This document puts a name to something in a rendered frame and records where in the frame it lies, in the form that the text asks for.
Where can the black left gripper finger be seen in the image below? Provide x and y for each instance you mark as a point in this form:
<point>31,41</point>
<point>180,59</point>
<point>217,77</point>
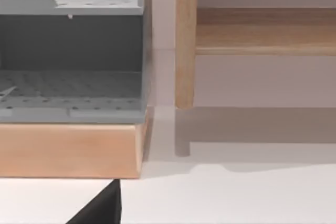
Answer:
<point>105,205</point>

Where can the pale wooden drawer front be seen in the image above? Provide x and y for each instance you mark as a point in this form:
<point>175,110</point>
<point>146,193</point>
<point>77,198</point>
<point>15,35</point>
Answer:
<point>68,150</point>

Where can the grey pierced drawer inside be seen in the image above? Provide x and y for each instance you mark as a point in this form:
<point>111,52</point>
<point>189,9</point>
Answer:
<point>71,51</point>

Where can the open wooden shelf unit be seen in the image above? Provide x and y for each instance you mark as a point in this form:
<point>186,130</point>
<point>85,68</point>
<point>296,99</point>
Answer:
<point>236,35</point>

